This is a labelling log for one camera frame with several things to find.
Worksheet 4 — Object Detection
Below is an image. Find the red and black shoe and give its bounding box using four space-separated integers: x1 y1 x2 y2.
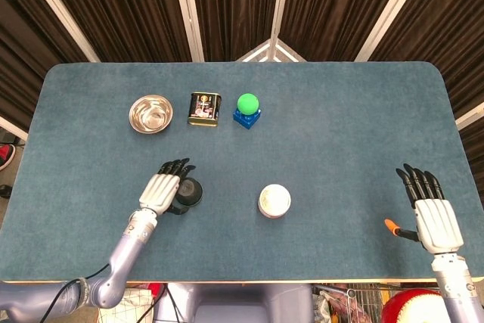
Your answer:
0 144 17 172

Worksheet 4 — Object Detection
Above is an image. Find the white triangular partition foot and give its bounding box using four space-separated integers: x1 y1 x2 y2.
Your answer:
236 38 306 62

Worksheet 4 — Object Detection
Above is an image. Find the blue toy building brick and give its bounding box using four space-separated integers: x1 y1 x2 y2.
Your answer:
231 108 263 132

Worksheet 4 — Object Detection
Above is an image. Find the stainless steel bowl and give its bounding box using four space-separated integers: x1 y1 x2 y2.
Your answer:
128 95 174 135

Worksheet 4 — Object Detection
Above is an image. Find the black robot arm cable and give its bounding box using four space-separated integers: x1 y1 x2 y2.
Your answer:
47 262 113 323

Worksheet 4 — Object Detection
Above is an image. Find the green ball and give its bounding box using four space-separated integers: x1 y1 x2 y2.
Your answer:
236 92 260 116

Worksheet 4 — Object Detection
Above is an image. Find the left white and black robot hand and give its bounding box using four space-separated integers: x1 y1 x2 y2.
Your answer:
138 157 197 216

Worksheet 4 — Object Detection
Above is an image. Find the red and white ball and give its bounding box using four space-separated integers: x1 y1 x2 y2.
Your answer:
380 287 454 323

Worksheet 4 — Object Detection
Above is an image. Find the metal wire basket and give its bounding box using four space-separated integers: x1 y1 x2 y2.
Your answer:
312 283 442 323

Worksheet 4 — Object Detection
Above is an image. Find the dark brown pleated curtain panel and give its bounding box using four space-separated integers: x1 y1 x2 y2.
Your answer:
188 0 284 62
36 0 197 63
0 0 92 133
368 0 484 120
279 0 413 62

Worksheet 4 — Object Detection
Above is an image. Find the black round lid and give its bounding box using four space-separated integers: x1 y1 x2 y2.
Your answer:
176 177 204 207

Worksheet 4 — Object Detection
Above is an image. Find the black faceted dome cup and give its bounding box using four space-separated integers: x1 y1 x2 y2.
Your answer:
178 179 201 205

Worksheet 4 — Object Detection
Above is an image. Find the grey-blue robot torso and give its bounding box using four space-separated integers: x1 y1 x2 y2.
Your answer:
157 281 315 323

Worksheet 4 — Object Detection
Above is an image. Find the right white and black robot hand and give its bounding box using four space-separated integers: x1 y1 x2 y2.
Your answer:
384 163 465 255

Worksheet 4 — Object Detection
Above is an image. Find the blue table cloth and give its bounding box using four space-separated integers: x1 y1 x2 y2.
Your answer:
0 61 484 284

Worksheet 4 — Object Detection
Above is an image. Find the white grid pattern bag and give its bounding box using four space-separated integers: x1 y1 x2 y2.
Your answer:
98 287 162 323

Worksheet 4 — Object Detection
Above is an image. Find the black and gold tin can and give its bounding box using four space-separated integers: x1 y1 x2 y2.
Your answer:
186 92 222 128

